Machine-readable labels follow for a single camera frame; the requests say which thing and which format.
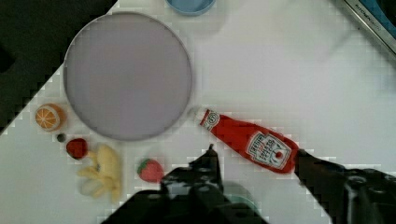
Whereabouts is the yellow felt peeled banana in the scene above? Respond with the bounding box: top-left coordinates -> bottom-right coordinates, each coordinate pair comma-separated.
77,144 -> 121,203

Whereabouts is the red felt ketchup bottle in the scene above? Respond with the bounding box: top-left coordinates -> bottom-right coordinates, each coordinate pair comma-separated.
192,107 -> 299,174

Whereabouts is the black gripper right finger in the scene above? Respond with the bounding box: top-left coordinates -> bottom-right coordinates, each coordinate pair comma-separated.
294,149 -> 396,224

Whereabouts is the pink felt strawberry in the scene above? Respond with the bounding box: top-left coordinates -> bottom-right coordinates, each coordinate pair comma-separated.
137,159 -> 164,183

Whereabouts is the grey round plate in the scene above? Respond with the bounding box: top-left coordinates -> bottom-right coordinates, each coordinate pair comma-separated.
64,12 -> 193,141

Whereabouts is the blue round bowl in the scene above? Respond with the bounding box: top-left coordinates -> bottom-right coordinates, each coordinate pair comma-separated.
165,0 -> 216,16

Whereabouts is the dark red felt strawberry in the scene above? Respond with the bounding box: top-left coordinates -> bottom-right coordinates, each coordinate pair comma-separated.
66,138 -> 89,160

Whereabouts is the small dark blueberry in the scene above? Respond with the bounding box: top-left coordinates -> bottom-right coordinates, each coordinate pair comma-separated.
57,133 -> 66,143

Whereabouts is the felt orange slice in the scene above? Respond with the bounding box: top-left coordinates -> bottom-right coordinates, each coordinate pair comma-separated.
35,104 -> 66,132

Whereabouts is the green cup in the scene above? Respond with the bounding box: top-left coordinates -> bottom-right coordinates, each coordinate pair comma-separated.
223,181 -> 259,213

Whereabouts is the silver toaster oven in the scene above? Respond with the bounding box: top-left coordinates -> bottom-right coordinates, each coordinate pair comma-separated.
339,0 -> 396,58

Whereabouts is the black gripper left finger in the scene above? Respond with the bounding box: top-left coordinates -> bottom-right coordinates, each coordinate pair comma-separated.
161,144 -> 223,199

